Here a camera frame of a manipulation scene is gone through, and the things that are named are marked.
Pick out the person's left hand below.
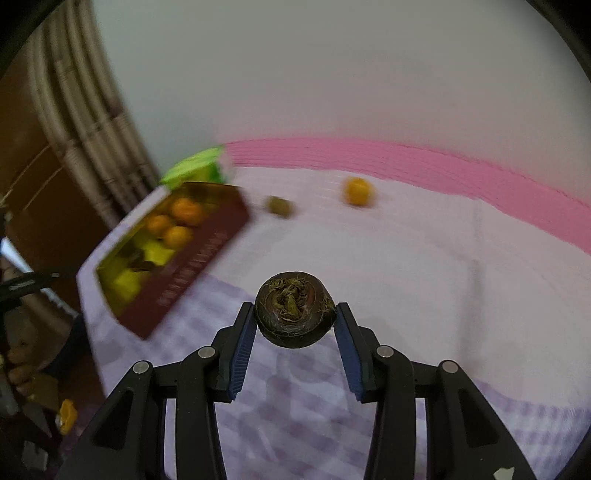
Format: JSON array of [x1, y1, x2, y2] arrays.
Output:
[[6, 344, 38, 398]]

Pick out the green carton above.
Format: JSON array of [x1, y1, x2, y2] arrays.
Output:
[[160, 145, 235, 191]]

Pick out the brown wooden cabinet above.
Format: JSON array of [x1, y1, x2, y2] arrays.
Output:
[[0, 60, 109, 296]]

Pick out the dark water chestnut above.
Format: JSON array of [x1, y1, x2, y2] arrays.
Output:
[[254, 272, 337, 348]]

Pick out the beige patterned curtain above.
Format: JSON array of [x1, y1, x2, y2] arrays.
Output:
[[25, 0, 160, 224]]

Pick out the small yellow object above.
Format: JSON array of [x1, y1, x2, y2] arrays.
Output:
[[56, 399, 78, 435]]

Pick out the small mandarin orange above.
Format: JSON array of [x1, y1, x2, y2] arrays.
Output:
[[146, 215, 174, 238], [164, 226, 194, 249], [343, 178, 376, 208]]

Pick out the maroon gold-lined box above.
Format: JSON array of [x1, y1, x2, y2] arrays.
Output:
[[95, 181, 252, 341]]

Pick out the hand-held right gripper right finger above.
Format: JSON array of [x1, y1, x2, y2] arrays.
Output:
[[334, 302, 539, 480]]

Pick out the large mandarin orange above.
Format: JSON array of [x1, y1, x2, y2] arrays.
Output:
[[171, 198, 205, 227]]

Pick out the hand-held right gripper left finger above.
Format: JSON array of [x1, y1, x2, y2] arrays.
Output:
[[58, 302, 257, 480]]

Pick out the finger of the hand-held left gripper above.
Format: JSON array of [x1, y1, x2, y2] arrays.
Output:
[[0, 270, 78, 311]]

